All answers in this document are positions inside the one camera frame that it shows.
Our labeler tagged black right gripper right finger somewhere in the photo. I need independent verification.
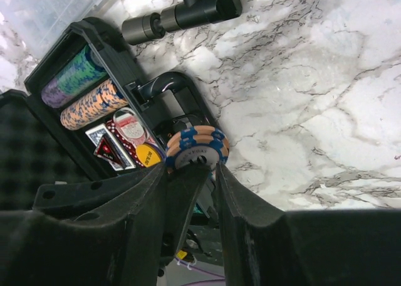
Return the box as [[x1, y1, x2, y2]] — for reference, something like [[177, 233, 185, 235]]
[[216, 164, 400, 285]]

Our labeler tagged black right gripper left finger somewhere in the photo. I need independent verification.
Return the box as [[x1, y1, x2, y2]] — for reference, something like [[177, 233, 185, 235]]
[[1, 164, 166, 285]]

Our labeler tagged red triangular dealer chip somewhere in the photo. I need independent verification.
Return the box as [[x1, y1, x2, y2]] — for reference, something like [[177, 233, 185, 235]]
[[93, 134, 125, 167]]

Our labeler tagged yellow dealer button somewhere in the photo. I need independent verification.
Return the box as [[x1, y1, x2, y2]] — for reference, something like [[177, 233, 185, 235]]
[[135, 143, 164, 167]]

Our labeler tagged blue playing card deck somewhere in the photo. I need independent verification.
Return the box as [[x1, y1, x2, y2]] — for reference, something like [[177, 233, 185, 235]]
[[85, 124, 137, 171]]

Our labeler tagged red playing card deck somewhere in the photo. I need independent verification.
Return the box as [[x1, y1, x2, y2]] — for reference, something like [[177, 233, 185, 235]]
[[113, 107, 156, 149]]

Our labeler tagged black poker set case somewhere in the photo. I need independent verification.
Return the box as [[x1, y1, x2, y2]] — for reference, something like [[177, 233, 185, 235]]
[[1, 17, 229, 210]]

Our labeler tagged white poker chip pair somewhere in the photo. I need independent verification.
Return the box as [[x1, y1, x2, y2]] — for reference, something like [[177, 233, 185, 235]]
[[165, 125, 230, 171]]

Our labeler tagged red dice column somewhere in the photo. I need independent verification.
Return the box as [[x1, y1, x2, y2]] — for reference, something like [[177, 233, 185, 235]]
[[105, 119, 144, 168]]

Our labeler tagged orange poker chip row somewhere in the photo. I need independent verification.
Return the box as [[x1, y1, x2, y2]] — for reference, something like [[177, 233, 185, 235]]
[[60, 79, 128, 130]]

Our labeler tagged green poker chip row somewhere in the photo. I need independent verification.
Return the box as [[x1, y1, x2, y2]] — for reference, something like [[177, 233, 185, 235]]
[[41, 45, 107, 109]]

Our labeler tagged clear plastic organizer box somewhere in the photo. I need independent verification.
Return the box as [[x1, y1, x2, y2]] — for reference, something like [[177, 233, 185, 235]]
[[1, 0, 116, 58]]

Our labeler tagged black T-shaped pipe fitting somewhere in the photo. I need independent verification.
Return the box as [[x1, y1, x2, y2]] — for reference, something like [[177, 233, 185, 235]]
[[122, 0, 242, 45]]

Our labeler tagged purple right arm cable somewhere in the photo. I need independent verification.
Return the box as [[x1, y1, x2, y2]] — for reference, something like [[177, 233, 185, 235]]
[[175, 257, 226, 283]]

